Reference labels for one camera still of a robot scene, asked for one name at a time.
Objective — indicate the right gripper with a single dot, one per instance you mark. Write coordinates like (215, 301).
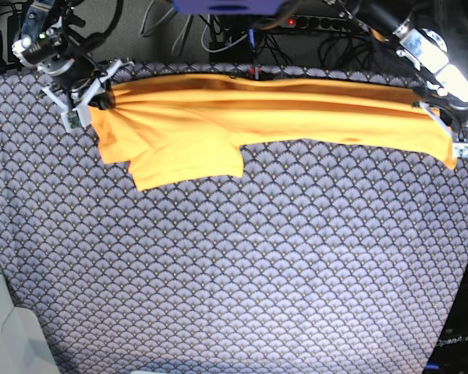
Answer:
(80, 75)

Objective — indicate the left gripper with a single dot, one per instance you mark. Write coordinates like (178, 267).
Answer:
(450, 113)

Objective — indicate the yellow T-shirt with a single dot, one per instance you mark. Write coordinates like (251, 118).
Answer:
(177, 128)

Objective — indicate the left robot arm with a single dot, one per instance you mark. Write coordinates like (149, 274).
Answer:
(443, 88)

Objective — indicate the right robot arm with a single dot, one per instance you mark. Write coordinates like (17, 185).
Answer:
(47, 43)

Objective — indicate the black power strip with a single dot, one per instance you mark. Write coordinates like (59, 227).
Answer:
(309, 25)

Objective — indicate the red black table clamp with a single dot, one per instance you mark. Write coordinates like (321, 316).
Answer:
(255, 72)

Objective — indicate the blue fan-pattern tablecloth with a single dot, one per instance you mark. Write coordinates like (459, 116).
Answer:
(320, 259)

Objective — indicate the black OpenArm base box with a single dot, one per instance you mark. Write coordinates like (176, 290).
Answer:
(450, 354)

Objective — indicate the white plastic bin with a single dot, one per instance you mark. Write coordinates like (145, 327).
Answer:
(23, 348)

